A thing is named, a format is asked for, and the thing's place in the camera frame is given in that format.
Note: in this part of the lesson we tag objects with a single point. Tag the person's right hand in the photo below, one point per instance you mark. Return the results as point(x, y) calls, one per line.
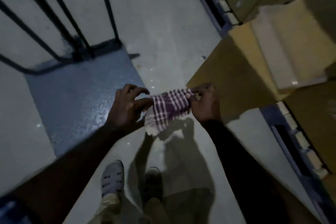
point(207, 108)

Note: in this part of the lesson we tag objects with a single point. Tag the person's left hand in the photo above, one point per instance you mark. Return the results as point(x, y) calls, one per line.
point(123, 112)

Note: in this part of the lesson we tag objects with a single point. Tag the person's right fingers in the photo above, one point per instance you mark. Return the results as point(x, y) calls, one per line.
point(200, 92)

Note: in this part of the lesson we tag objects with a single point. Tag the person's left middle finger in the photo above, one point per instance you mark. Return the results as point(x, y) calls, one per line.
point(129, 86)

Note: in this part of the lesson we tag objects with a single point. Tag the person's left thumb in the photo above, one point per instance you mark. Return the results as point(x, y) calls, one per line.
point(144, 103)

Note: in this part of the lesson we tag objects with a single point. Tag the purple white checkered cloth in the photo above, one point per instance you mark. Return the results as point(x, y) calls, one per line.
point(165, 109)

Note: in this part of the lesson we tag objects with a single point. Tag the person's right forearm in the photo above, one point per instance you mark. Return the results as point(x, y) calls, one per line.
point(241, 168)

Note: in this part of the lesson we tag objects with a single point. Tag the person's left forearm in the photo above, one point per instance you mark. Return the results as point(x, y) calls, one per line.
point(68, 171)

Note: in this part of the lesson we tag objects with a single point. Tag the large brown cardboard box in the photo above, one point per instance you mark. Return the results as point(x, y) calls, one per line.
point(231, 74)

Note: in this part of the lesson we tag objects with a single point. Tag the dark right shoe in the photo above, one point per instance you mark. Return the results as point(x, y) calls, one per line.
point(153, 183)

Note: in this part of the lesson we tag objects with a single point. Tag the grey left shoe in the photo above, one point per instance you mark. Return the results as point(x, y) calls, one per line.
point(112, 178)

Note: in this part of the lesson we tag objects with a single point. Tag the white foam packing piece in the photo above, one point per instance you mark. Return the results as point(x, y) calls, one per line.
point(288, 48)

